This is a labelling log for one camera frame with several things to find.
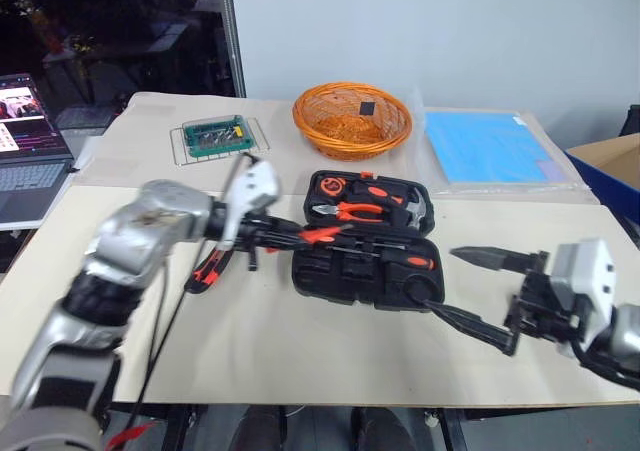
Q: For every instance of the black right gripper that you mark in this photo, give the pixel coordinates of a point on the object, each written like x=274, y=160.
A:
x=537, y=303

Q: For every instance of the black plastic tool case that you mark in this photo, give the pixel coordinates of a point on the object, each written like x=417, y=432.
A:
x=360, y=281

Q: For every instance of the orange black utility knife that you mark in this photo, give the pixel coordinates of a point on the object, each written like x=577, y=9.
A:
x=207, y=271

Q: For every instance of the blue cardboard box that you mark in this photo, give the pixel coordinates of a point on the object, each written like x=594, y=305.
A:
x=607, y=168

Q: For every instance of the orange tape measure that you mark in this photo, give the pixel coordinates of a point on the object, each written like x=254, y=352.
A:
x=331, y=186

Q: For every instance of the orange black hand tool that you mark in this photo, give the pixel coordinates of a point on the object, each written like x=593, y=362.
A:
x=322, y=234

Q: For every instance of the blue paper in clear sleeve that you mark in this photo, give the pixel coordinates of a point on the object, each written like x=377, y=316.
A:
x=492, y=146

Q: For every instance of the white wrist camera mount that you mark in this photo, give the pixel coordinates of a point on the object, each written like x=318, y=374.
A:
x=585, y=271
x=252, y=186

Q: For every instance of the silver aluminium post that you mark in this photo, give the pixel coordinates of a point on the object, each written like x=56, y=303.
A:
x=234, y=31

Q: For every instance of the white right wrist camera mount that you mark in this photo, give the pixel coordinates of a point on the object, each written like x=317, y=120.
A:
x=585, y=271

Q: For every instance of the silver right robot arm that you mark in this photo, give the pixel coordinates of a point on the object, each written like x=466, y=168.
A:
x=622, y=336

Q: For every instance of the orange woven basket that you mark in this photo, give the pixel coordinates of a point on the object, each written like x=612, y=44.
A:
x=352, y=123

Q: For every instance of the green bit set box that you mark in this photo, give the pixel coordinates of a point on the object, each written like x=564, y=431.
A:
x=215, y=132

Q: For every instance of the small black square card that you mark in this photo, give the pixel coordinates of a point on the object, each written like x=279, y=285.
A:
x=368, y=107

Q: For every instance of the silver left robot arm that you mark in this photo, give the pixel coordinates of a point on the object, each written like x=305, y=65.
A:
x=150, y=226

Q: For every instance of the grey open laptop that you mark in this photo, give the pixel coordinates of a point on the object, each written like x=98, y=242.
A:
x=27, y=161

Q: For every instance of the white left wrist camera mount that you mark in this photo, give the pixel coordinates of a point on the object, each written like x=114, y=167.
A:
x=252, y=186

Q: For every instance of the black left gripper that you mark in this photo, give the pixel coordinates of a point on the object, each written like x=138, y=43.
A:
x=246, y=243

